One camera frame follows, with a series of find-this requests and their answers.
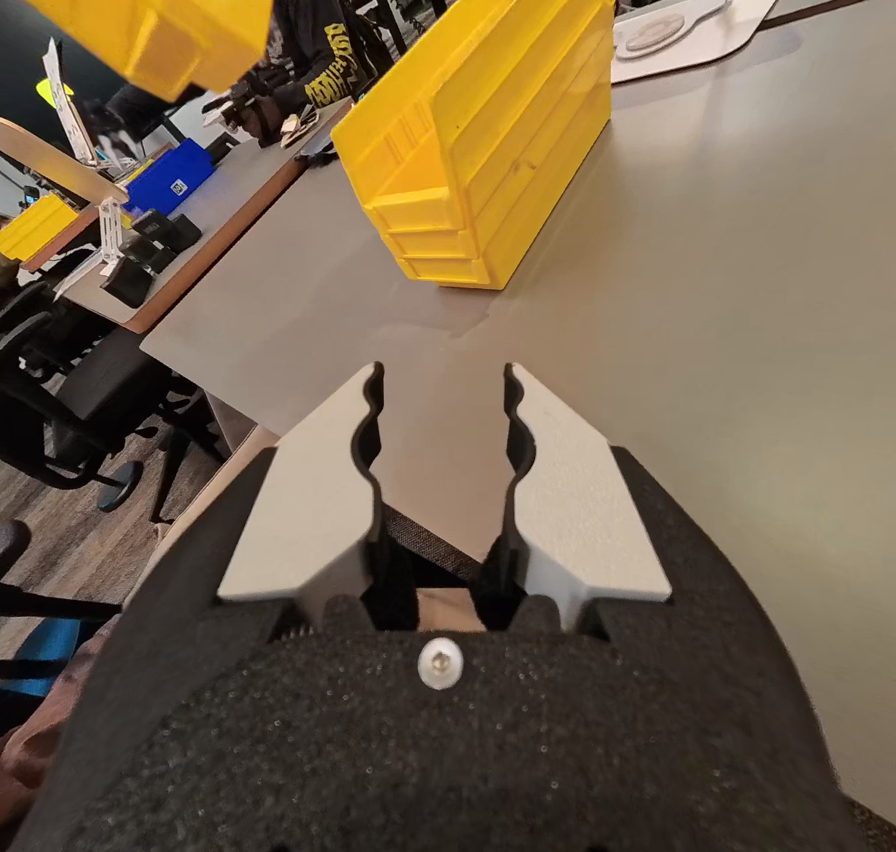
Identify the blue plastic bin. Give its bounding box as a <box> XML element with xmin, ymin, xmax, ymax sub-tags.
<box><xmin>125</xmin><ymin>138</ymin><xmax>216</xmax><ymax>215</ymax></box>

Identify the black mesh chair seat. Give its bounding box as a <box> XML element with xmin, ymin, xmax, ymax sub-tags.
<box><xmin>381</xmin><ymin>505</ymin><xmax>485</xmax><ymax>585</ymax></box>

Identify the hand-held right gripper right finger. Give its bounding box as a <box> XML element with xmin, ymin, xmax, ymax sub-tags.
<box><xmin>483</xmin><ymin>362</ymin><xmax>673</xmax><ymax>630</ymax></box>

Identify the wooden sign board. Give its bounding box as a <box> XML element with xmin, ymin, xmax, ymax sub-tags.
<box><xmin>0</xmin><ymin>116</ymin><xmax>132</xmax><ymax>207</ymax></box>

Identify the black device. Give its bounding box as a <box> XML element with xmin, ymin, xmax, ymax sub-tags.
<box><xmin>131</xmin><ymin>210</ymin><xmax>204</xmax><ymax>254</ymax></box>
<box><xmin>105</xmin><ymin>253</ymin><xmax>158</xmax><ymax>309</ymax></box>

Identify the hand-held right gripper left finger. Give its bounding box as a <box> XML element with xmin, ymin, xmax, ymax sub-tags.
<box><xmin>217</xmin><ymin>361</ymin><xmax>393</xmax><ymax>622</ymax></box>

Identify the round metal disc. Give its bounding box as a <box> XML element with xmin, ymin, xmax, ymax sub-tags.
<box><xmin>625</xmin><ymin>14</ymin><xmax>687</xmax><ymax>52</ymax></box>

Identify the black office chair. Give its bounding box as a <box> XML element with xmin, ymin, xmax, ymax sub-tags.
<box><xmin>0</xmin><ymin>281</ymin><xmax>232</xmax><ymax>513</ymax></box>

